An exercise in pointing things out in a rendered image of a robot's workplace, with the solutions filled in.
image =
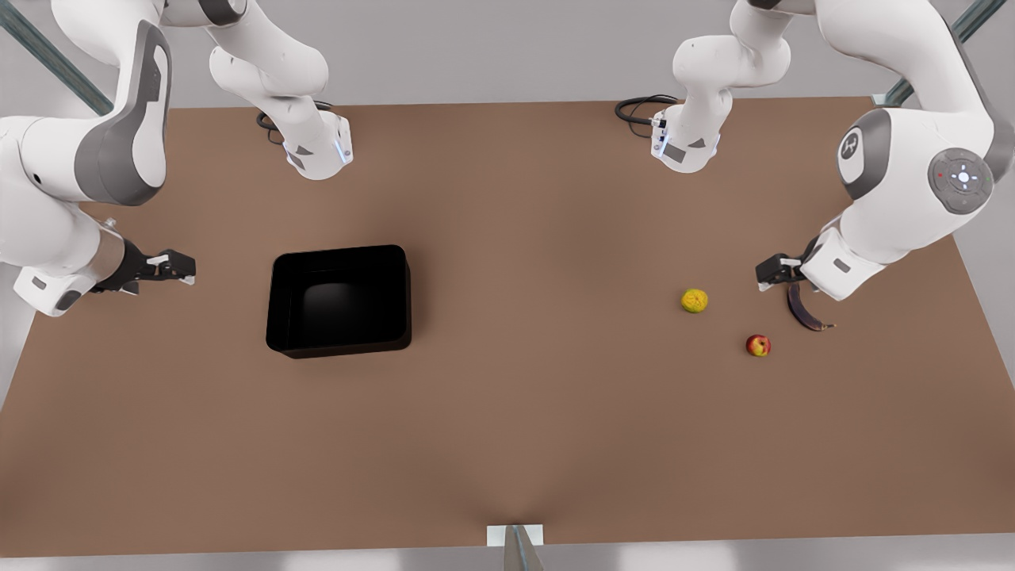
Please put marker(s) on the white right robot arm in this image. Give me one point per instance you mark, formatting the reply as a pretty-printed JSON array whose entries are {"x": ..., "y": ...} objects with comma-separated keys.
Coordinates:
[{"x": 119, "y": 143}]

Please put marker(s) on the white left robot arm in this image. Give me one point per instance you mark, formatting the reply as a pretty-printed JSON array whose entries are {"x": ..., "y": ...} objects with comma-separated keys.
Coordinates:
[{"x": 912, "y": 159}]

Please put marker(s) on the red apple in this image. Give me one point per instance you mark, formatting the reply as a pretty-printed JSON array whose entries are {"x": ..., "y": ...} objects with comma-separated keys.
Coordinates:
[{"x": 758, "y": 346}]

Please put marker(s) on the black storage box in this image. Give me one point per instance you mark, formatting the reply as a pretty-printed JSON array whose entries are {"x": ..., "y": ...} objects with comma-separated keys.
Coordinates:
[{"x": 339, "y": 300}]

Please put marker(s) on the dark purple banana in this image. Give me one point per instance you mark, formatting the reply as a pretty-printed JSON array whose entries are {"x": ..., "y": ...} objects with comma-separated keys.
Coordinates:
[{"x": 802, "y": 313}]

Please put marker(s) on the yellow lemon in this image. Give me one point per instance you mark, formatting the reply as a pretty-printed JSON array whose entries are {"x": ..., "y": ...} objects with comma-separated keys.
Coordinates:
[{"x": 695, "y": 300}]

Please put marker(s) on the silver frame post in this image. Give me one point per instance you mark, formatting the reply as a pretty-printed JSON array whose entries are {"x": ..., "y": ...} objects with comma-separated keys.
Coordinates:
[
  {"x": 47, "y": 51},
  {"x": 936, "y": 47},
  {"x": 519, "y": 547}
]

